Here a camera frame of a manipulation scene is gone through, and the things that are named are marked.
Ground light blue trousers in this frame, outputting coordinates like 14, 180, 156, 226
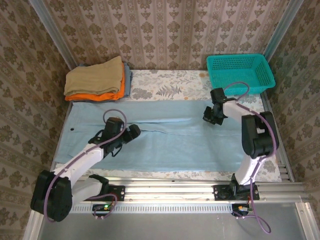
51, 101, 247, 173

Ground teal plastic basket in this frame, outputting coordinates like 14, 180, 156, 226
206, 53, 276, 95

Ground floral tablecloth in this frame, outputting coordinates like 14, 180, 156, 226
51, 69, 282, 183

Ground connector box with green light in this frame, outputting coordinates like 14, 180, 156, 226
92, 203, 113, 217

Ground connector box with yellow plug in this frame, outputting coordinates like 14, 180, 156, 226
231, 203, 252, 217

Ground left gripper thin black cable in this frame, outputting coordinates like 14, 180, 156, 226
109, 143, 124, 158

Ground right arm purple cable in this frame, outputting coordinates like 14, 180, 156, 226
223, 81, 280, 235

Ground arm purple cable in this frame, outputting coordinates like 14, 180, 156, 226
43, 109, 128, 224
223, 81, 280, 235

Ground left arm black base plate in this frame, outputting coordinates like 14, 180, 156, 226
81, 185, 126, 202

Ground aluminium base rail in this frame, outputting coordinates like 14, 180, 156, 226
34, 181, 311, 203

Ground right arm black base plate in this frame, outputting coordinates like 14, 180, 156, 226
213, 184, 260, 201

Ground aluminium table side rail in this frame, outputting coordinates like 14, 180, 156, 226
261, 92, 295, 183

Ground slotted grey cable duct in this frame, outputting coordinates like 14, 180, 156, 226
69, 202, 235, 215

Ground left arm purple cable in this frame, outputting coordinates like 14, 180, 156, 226
43, 109, 128, 224

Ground aluminium corner post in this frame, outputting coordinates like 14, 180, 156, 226
261, 0, 305, 66
28, 0, 78, 71

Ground aluminium frame profile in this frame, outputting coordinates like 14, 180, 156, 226
23, 212, 48, 240
294, 201, 318, 240

